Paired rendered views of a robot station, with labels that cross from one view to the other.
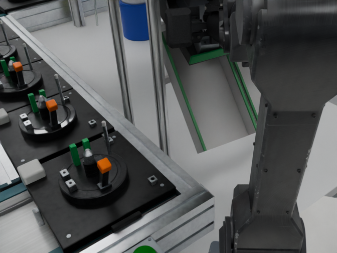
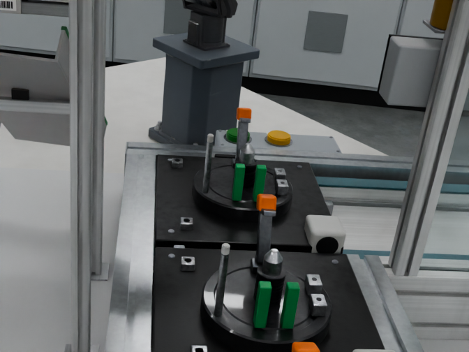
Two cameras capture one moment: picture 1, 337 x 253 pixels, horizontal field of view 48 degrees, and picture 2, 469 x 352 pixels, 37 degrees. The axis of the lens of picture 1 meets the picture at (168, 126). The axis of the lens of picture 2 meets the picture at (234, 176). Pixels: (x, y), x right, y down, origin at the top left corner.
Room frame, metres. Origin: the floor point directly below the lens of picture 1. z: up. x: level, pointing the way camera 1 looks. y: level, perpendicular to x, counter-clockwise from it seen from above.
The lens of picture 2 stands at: (1.35, 0.50, 1.44)
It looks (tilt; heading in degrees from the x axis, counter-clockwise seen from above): 27 degrees down; 205
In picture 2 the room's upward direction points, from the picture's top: 7 degrees clockwise
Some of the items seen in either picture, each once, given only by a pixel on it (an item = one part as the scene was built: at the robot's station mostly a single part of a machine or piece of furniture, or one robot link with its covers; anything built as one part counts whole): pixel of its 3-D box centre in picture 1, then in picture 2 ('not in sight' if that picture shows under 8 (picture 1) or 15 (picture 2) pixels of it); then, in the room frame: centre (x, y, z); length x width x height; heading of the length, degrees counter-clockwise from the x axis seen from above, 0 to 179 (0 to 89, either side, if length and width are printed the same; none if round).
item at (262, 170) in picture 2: (74, 154); (259, 183); (0.60, 0.19, 1.01); 0.01 x 0.01 x 0.05; 33
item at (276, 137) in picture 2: not in sight; (278, 140); (0.35, 0.12, 0.96); 0.04 x 0.04 x 0.02
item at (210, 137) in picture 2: (106, 138); (208, 163); (0.63, 0.13, 1.03); 0.01 x 0.01 x 0.08
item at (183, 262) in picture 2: (92, 123); (187, 263); (0.77, 0.19, 0.98); 0.02 x 0.02 x 0.01; 33
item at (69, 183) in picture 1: (71, 185); (279, 175); (0.53, 0.20, 1.00); 0.02 x 0.01 x 0.02; 33
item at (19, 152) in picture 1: (44, 109); (270, 281); (0.79, 0.30, 1.01); 0.24 x 0.24 x 0.13; 33
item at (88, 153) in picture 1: (88, 154); (247, 152); (0.57, 0.16, 1.04); 0.02 x 0.02 x 0.03
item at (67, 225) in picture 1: (95, 182); (241, 201); (0.57, 0.16, 0.96); 0.24 x 0.24 x 0.02; 33
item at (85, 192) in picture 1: (93, 175); (242, 189); (0.57, 0.16, 0.98); 0.14 x 0.14 x 0.02
